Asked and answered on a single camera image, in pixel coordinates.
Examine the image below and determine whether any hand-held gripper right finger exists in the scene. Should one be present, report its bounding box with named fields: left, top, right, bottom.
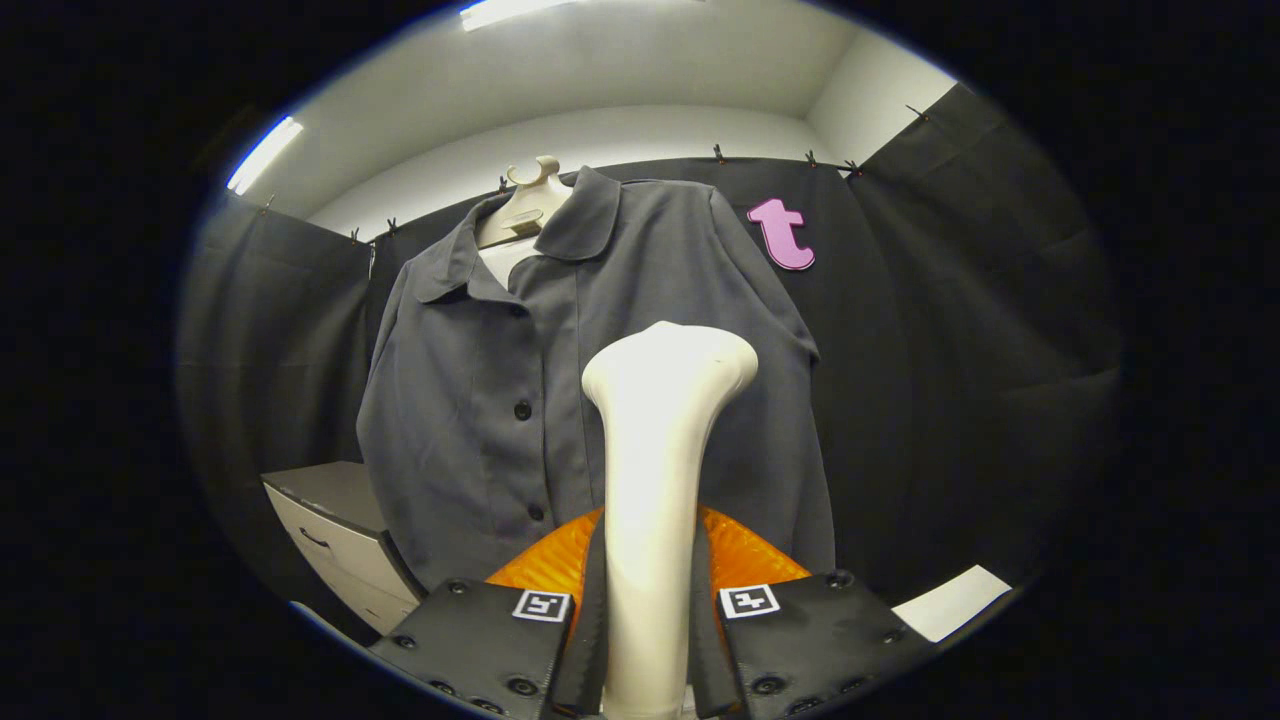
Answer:
left=685, top=498, right=936, bottom=719

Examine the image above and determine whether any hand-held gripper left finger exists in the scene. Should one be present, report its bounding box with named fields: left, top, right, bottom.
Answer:
left=368, top=505, right=611, bottom=719

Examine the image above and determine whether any grey button-up shirt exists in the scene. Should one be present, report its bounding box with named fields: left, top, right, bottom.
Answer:
left=356, top=165, right=837, bottom=591

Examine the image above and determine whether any white garment steamer head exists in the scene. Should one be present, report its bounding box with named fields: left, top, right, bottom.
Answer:
left=582, top=321, right=759, bottom=719

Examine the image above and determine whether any cream garment hanger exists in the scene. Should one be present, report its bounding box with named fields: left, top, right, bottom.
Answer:
left=476, top=155, right=573, bottom=249

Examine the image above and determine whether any white side table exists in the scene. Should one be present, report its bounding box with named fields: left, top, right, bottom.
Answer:
left=893, top=565, right=1013, bottom=643

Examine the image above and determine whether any white cabinet with dark top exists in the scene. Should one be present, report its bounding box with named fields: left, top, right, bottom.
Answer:
left=260, top=460, right=429, bottom=636

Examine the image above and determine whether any ceiling light strip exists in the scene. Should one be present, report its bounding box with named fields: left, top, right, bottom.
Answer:
left=226, top=116, right=305, bottom=196

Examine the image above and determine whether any ceiling light panel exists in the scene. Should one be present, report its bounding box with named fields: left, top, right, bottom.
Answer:
left=460, top=0, right=591, bottom=31

